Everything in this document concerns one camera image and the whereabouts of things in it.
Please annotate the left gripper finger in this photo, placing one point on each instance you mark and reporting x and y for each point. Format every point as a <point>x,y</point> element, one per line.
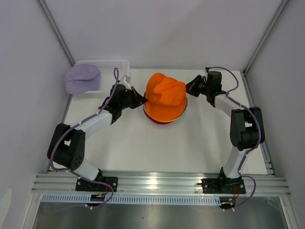
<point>138,99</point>
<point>135,105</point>

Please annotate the aluminium frame post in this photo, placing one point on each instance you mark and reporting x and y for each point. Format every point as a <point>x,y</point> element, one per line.
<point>283,6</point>
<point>55,30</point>

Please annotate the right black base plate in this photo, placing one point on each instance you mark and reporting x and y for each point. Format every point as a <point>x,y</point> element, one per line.
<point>224,186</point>

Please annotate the teal bucket hat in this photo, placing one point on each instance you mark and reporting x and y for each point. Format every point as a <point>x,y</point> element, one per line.
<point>144,108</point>

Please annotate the right aluminium frame post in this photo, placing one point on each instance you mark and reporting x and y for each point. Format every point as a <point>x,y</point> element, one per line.
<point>283,6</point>

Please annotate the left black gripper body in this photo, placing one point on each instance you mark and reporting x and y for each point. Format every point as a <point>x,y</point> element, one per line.
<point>129,98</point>

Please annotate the left aluminium frame post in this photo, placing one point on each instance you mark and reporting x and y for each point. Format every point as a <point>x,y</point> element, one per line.
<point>55,30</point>

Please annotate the white plastic basket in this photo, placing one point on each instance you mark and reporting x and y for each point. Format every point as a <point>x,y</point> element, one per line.
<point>106,67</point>

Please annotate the orange bucket hat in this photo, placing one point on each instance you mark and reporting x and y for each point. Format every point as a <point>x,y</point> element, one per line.
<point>165,89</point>

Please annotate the red bucket hat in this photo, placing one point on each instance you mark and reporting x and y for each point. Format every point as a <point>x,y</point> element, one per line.
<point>157,121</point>

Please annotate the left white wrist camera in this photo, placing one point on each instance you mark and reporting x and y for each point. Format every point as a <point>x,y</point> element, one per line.
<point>125,81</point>

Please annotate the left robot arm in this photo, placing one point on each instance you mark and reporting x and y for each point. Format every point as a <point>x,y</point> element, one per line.
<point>67,148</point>

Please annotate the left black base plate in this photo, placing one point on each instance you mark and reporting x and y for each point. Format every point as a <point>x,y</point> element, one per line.
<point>86,186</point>

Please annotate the yellow bucket hat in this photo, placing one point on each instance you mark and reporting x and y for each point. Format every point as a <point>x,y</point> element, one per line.
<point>173,118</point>

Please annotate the lavender bucket hat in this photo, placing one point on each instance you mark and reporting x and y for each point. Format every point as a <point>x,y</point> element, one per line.
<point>82,78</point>

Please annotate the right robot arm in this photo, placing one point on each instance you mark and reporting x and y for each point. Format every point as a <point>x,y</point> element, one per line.
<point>246,126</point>

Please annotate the white slotted cable duct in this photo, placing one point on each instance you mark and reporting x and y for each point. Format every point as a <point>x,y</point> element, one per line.
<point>132,199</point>

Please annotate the aluminium mounting rail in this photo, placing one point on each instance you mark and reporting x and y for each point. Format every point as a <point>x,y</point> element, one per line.
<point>160,183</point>

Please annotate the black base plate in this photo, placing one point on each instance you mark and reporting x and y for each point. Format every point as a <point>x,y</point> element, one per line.
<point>86,186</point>
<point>224,186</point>

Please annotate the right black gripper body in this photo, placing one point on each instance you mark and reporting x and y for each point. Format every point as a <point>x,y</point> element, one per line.
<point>206,88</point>

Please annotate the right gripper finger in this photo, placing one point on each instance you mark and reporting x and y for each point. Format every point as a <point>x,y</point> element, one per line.
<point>195,83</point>
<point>196,92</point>

